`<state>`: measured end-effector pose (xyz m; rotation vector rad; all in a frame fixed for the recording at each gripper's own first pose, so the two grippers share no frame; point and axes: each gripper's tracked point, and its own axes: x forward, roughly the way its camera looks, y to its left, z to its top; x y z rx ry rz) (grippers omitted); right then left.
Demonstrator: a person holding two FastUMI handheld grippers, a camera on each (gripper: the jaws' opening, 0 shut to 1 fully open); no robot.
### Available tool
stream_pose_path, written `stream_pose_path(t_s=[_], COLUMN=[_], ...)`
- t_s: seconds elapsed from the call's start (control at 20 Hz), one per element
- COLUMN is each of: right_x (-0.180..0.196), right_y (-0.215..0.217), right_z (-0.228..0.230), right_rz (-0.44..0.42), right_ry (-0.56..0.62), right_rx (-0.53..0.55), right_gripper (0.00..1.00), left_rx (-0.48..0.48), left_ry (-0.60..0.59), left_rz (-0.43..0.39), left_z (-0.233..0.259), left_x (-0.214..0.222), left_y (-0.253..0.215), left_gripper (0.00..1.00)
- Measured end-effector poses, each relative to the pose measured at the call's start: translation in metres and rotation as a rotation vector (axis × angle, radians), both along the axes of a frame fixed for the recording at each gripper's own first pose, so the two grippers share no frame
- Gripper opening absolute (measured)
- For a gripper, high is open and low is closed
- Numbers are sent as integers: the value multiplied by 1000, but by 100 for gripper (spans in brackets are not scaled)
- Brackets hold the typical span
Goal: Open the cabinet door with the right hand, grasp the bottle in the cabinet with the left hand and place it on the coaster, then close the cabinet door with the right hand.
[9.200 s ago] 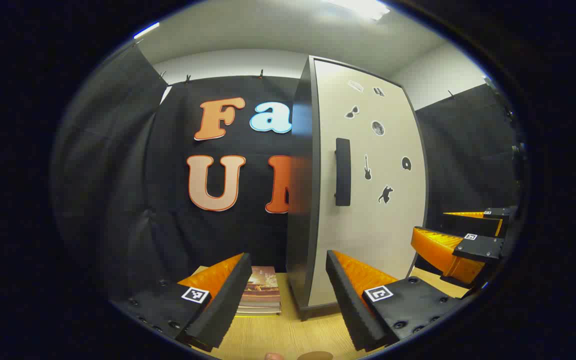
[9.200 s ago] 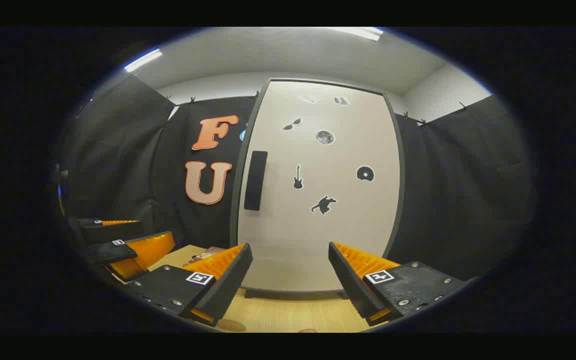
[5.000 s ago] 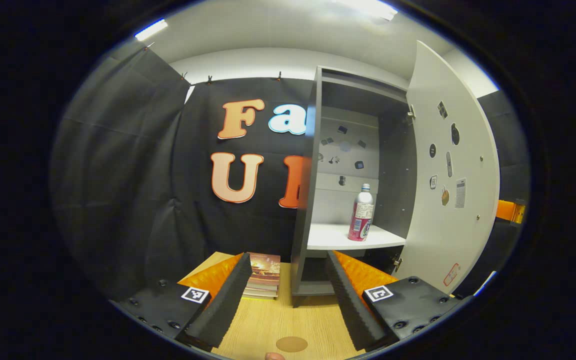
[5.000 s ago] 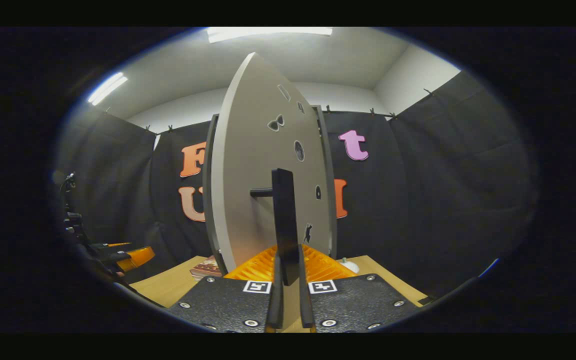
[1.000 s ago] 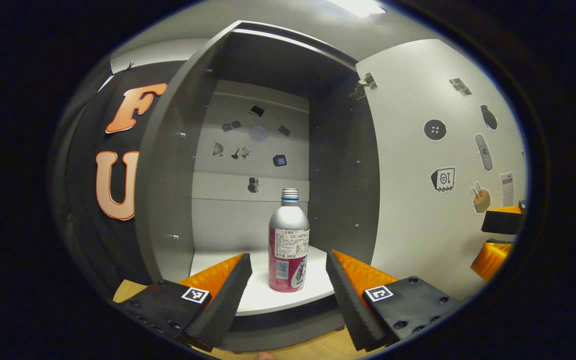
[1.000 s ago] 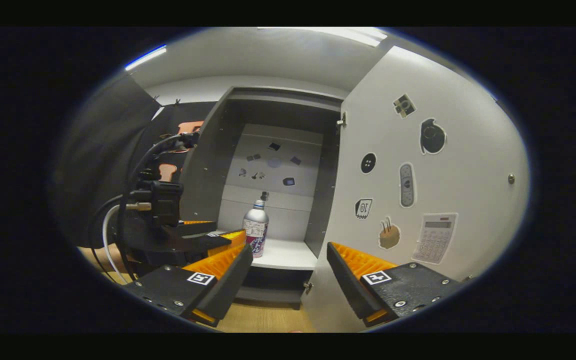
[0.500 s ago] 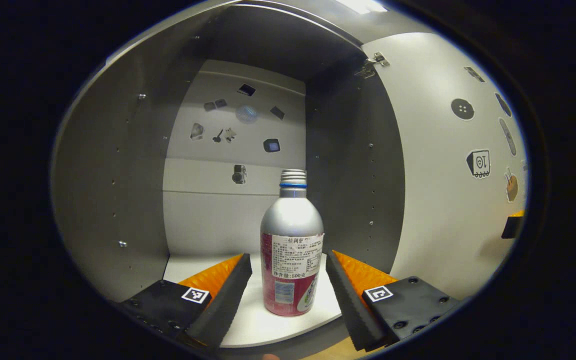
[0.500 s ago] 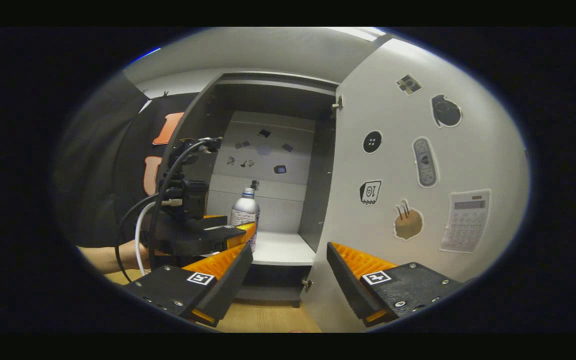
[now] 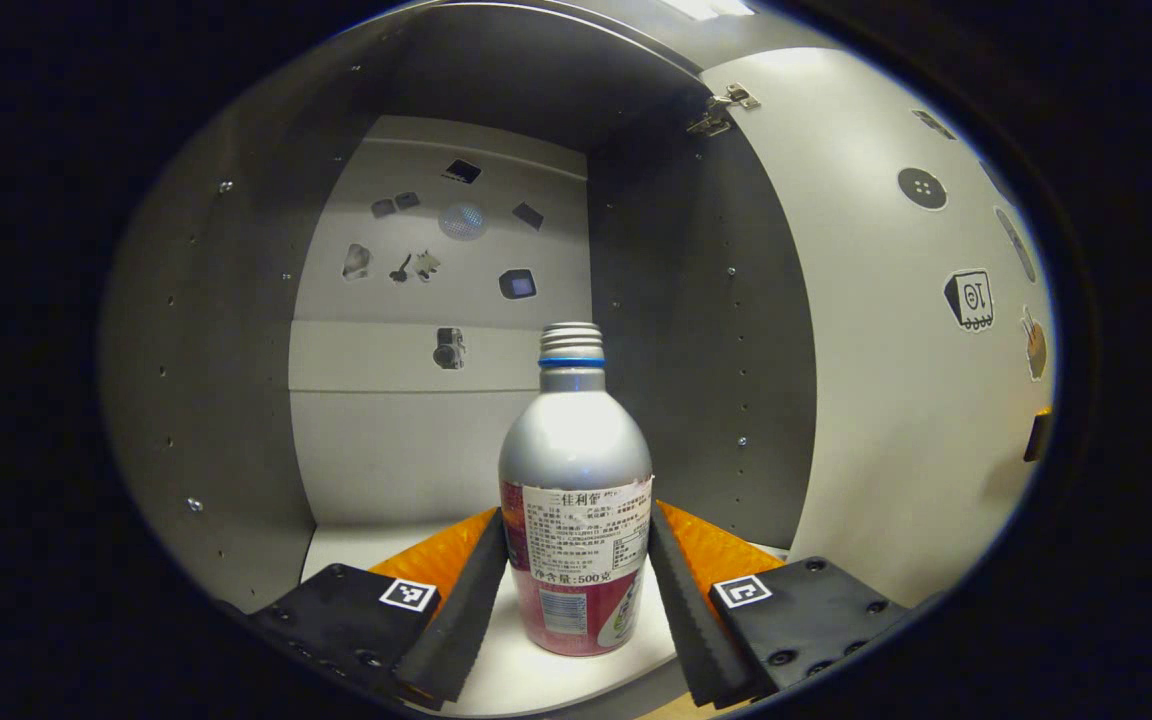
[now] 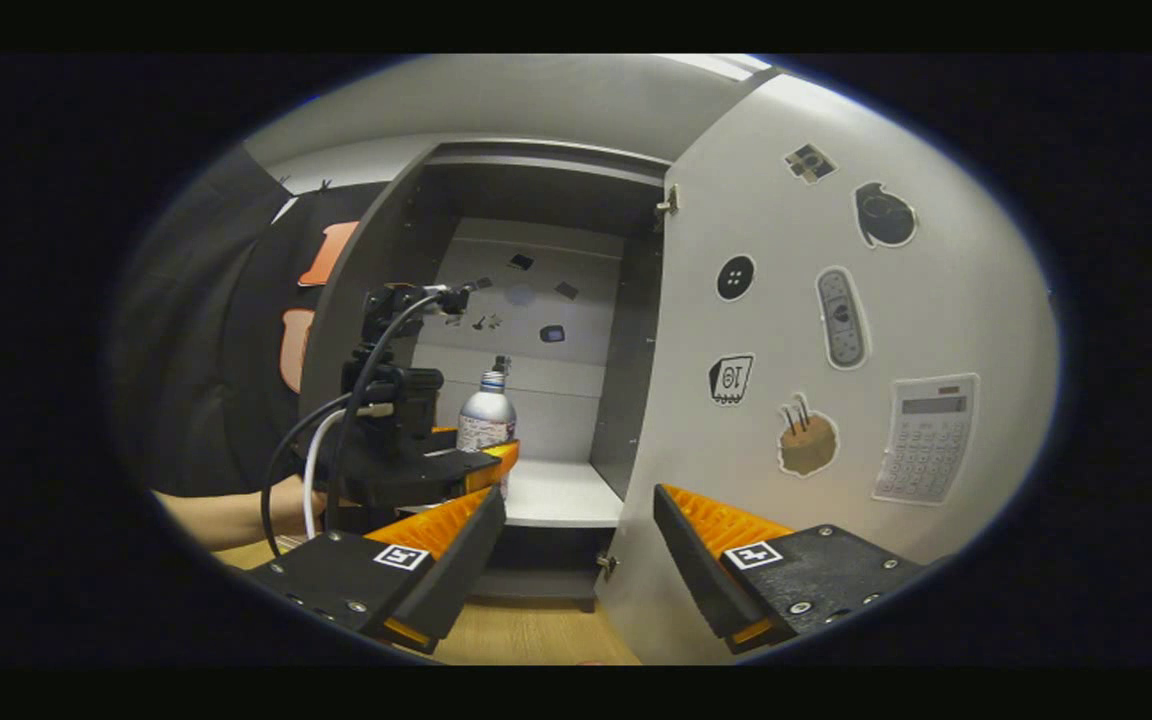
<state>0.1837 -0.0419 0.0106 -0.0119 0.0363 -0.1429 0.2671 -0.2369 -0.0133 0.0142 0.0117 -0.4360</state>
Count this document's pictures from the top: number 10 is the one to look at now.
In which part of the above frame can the silver bottle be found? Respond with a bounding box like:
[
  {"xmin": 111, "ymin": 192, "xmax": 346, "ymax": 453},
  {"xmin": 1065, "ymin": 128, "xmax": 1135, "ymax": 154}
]
[{"xmin": 456, "ymin": 355, "xmax": 519, "ymax": 499}]

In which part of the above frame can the black backdrop cloth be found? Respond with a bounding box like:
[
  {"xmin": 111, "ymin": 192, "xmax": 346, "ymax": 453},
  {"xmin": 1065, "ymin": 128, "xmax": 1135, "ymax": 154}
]
[{"xmin": 111, "ymin": 145, "xmax": 387, "ymax": 501}]

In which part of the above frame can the white cable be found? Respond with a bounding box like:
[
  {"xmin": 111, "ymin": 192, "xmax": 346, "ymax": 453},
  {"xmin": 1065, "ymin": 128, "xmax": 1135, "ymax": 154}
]
[{"xmin": 303, "ymin": 403, "xmax": 377, "ymax": 541}]

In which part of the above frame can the ceiling light panel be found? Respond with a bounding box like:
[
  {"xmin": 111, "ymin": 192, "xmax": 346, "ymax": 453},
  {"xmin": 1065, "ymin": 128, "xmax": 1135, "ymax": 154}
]
[{"xmin": 666, "ymin": 54, "xmax": 772, "ymax": 81}]

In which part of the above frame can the white cabinet door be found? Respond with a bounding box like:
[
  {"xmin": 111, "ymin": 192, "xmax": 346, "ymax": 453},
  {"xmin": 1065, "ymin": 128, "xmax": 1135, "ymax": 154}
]
[{"xmin": 596, "ymin": 72, "xmax": 1062, "ymax": 666}]

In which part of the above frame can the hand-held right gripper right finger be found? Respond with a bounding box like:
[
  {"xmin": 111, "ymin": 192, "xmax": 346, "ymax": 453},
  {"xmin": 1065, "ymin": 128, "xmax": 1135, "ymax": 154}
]
[{"xmin": 653, "ymin": 484, "xmax": 937, "ymax": 656}]

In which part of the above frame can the white cabinet shelf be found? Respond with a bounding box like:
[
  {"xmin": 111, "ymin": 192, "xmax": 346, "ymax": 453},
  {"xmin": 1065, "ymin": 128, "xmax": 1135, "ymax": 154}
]
[{"xmin": 406, "ymin": 458, "xmax": 627, "ymax": 529}]

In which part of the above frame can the short black cable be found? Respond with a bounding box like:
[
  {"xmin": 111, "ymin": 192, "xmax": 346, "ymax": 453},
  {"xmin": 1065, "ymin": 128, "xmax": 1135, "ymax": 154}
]
[{"xmin": 261, "ymin": 393, "xmax": 352, "ymax": 531}]

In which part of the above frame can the grey cabinet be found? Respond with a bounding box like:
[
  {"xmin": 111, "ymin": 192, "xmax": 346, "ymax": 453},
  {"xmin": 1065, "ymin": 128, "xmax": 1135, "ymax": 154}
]
[{"xmin": 298, "ymin": 140, "xmax": 672, "ymax": 613}]

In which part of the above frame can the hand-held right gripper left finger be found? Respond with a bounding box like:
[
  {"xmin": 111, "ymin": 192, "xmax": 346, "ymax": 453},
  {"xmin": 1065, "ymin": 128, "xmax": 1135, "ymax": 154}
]
[{"xmin": 241, "ymin": 485, "xmax": 507, "ymax": 656}]

